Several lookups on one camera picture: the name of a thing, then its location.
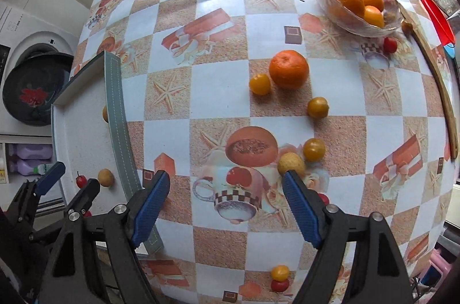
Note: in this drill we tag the tan longan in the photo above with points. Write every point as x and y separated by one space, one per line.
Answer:
105 114
291 161

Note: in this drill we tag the blue plastic lid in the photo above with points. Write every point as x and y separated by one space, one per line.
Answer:
449 50

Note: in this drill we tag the red tomato below bowl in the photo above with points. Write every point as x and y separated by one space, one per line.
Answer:
390 45

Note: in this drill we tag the yellow tomato front edge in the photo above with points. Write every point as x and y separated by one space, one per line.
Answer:
280 273

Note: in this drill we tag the red tomato front edge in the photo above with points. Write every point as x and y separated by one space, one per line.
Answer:
279 286

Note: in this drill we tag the large orange on table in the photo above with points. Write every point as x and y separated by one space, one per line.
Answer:
289 69

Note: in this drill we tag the red cherry tomato with stem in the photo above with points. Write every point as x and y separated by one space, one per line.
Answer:
81 180

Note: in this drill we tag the tan longan centre table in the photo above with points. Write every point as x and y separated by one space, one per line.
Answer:
106 178

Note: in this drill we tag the patterned tablecloth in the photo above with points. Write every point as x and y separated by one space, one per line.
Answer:
186 68

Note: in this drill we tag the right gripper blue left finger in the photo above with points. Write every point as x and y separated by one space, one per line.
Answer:
145 206

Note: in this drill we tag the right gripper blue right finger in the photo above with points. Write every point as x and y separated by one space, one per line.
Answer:
306 206

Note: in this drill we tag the yellow tomato beside orange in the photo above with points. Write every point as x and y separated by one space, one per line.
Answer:
260 84

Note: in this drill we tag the red plastic funnel bowl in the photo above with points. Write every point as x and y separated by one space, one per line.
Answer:
441 25

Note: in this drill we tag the oranges in bowl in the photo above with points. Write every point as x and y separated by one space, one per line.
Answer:
371 11

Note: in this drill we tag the white washing machine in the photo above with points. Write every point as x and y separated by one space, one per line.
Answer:
36 59

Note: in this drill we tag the purple detergent bottle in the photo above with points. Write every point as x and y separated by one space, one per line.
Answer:
24 159

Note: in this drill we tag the white shallow box tray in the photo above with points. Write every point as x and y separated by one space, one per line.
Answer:
85 143

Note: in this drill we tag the yellow tomato mid table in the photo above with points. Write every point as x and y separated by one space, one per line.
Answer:
314 149

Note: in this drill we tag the pink plastic stool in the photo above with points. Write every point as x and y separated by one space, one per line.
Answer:
437 271

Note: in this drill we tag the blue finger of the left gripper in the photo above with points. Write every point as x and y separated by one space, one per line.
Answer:
49 174
83 200

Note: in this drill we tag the red cherry tomato centre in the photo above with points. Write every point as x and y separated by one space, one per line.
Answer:
324 198

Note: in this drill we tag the yellow tomato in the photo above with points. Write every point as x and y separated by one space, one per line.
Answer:
260 84
317 108

